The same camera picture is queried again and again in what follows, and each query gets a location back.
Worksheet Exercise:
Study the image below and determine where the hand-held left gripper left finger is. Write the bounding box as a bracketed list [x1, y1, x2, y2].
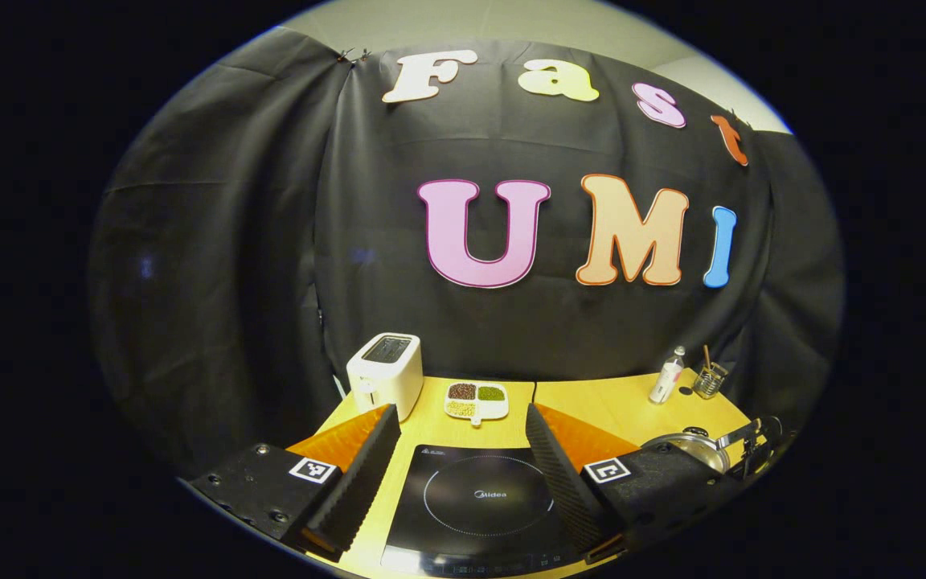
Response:
[190, 404, 402, 562]

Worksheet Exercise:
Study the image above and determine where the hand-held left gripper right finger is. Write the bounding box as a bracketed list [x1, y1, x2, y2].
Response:
[525, 402, 744, 564]

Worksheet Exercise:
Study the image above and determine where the steel pot with black handle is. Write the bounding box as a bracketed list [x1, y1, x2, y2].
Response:
[641, 428, 733, 475]

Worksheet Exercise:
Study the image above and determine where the black induction cooktop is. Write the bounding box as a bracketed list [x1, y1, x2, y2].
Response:
[380, 444, 592, 578]

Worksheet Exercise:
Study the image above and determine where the glass cup with sticks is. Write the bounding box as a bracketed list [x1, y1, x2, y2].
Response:
[693, 346, 729, 400]

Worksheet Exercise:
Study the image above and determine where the small bottle with pink label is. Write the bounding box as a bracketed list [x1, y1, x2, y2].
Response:
[649, 347, 686, 404]

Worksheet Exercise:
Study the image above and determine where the white toaster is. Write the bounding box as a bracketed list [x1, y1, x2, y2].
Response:
[346, 333, 424, 422]

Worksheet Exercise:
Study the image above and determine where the white divided dish of beans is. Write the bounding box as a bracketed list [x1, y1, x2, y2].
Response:
[443, 381, 510, 425]

